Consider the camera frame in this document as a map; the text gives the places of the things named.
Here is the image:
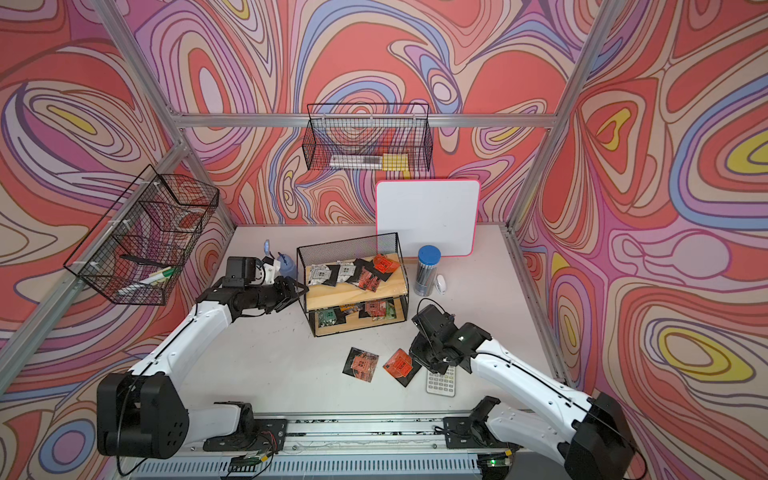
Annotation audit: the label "back wall wire basket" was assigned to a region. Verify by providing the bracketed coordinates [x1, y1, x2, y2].
[302, 101, 433, 173]

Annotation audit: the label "green marker in basket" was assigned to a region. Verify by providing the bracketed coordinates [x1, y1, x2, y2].
[139, 267, 176, 285]

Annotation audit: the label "blue brush holder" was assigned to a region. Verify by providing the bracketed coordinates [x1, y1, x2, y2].
[262, 240, 297, 284]

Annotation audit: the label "white calculator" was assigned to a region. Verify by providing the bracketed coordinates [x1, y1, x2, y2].
[426, 366, 456, 398]

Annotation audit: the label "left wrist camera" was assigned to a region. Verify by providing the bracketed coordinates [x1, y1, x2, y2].
[222, 256, 280, 288]

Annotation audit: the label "red tea bag shelf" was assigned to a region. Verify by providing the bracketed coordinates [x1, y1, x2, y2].
[372, 254, 400, 276]
[364, 300, 389, 318]

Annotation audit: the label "white board pink frame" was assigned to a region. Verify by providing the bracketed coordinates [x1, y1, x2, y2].
[375, 179, 480, 257]

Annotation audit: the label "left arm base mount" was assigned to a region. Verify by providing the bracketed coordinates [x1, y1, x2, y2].
[203, 401, 288, 453]

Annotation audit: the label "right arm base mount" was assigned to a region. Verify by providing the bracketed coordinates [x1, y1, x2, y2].
[434, 396, 521, 452]

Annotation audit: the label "white patterned tea bag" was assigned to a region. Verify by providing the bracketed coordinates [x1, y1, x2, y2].
[307, 264, 340, 287]

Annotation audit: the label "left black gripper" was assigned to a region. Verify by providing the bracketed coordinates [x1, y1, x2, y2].
[243, 276, 307, 315]

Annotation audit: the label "black wire two-tier shelf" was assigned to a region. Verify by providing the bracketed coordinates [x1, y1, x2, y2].
[296, 233, 410, 337]

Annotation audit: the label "yellow sticky notes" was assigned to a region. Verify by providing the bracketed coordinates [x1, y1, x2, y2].
[381, 153, 409, 172]

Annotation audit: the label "wall wire basket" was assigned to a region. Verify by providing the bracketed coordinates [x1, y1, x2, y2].
[302, 101, 433, 173]
[64, 166, 219, 306]

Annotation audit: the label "red tea bag black edge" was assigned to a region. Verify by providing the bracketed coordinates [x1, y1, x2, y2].
[342, 347, 379, 383]

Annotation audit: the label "white eraser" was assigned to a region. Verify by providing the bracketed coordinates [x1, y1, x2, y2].
[435, 274, 447, 295]

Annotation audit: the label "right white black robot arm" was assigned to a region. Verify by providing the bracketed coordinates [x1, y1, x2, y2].
[409, 304, 642, 479]

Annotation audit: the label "blue lid pen jar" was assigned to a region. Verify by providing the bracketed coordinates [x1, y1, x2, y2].
[415, 245, 442, 297]

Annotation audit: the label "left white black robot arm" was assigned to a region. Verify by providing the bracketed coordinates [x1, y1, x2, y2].
[96, 276, 308, 459]

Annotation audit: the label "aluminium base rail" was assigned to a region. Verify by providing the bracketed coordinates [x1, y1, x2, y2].
[111, 411, 540, 479]

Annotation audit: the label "left wall wire basket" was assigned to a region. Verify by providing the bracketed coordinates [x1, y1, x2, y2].
[64, 166, 219, 306]

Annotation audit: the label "green tea bag lower shelf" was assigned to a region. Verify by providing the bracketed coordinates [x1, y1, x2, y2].
[315, 308, 339, 328]

